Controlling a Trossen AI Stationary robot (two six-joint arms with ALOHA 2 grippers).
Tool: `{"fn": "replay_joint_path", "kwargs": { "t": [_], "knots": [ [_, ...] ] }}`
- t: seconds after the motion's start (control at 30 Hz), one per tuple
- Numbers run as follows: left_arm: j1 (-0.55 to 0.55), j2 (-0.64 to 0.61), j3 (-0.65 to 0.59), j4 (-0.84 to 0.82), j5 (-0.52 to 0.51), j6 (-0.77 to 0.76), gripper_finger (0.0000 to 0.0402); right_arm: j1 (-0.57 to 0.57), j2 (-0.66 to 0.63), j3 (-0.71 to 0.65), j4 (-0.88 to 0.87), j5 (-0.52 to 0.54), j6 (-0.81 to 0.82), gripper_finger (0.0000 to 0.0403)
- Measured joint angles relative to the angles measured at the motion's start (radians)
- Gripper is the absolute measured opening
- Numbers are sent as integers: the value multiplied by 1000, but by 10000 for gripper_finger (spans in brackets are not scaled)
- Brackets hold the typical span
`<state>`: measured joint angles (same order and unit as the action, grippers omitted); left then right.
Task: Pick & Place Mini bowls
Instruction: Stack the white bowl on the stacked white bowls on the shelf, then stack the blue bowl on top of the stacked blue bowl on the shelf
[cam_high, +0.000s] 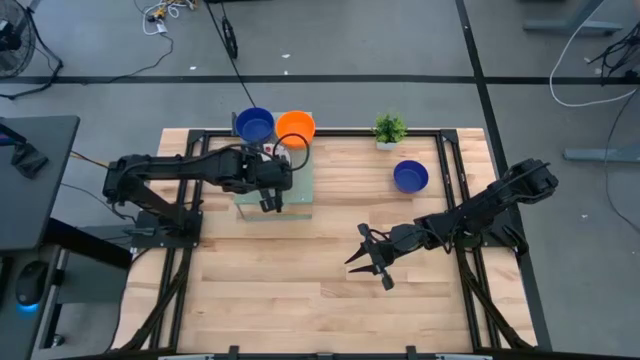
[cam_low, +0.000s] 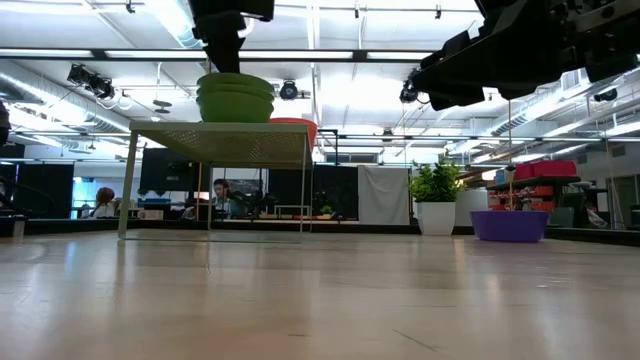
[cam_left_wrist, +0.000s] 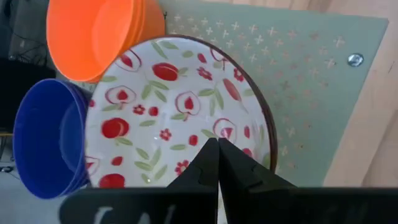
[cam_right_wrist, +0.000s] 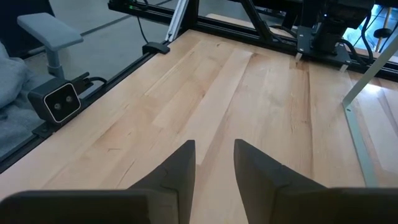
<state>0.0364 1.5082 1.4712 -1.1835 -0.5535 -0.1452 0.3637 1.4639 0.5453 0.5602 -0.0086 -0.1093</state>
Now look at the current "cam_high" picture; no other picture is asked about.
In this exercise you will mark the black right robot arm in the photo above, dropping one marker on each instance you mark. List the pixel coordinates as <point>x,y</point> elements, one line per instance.
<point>500,200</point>

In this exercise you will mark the small green potted plant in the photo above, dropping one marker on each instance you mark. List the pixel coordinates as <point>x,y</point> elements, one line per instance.
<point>390,129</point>

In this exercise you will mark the blue mini bowl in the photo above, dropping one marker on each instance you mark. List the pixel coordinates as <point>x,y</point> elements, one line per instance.
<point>255,126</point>
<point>411,177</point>

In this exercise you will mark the orange mini bowl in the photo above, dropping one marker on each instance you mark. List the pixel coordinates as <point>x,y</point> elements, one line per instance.
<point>295,127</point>

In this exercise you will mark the black computer mouse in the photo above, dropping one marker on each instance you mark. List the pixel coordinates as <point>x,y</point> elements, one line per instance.
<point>32,280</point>

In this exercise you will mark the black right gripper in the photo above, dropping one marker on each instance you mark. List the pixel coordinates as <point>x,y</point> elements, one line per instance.
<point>400,240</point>

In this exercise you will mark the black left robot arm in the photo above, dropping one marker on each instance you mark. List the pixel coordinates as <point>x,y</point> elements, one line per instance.
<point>190,167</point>

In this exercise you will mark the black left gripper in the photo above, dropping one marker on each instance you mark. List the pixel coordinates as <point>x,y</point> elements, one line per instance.
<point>270,177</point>

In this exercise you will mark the floral mini bowl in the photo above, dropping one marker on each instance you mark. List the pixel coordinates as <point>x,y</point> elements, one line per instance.
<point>278,150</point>

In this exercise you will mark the dark grey desk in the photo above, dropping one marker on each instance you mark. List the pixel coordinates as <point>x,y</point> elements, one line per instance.
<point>40,200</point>

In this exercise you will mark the black and blue desk device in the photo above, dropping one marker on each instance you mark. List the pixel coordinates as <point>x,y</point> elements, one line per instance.
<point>30,160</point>

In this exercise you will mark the black floor fan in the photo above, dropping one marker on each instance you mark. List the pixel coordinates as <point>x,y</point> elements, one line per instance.
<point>7,40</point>

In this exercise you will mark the black aluminium table frame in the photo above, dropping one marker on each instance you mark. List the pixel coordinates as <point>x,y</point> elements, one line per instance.
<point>196,136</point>

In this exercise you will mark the pale green perforated metal shelf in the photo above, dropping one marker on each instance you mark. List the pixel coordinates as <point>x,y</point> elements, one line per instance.
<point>300,192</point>

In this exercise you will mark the black desk beam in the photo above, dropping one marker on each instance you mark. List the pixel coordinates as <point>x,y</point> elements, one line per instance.
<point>90,245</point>

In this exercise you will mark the grey desk foot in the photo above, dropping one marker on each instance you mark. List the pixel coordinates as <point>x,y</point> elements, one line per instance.
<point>600,153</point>
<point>570,27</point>

